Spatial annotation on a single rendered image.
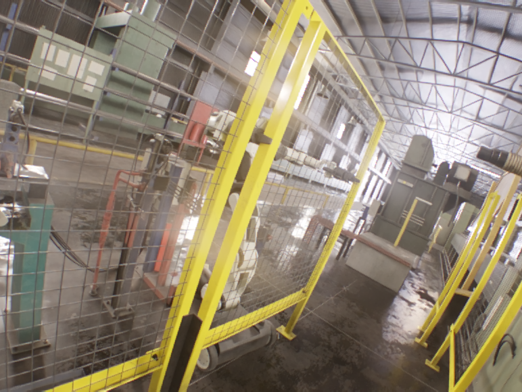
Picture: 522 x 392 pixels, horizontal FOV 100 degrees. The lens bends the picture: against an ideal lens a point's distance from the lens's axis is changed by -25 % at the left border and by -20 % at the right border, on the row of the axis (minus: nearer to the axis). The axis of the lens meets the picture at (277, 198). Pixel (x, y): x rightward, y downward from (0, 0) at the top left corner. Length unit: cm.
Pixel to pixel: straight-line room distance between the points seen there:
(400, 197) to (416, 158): 78
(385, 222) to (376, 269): 105
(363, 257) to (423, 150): 228
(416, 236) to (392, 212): 63
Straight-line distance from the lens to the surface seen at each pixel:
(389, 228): 530
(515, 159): 291
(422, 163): 540
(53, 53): 661
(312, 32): 106
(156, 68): 999
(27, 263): 149
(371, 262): 467
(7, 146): 135
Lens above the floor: 131
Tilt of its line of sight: 9 degrees down
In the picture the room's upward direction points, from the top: 22 degrees clockwise
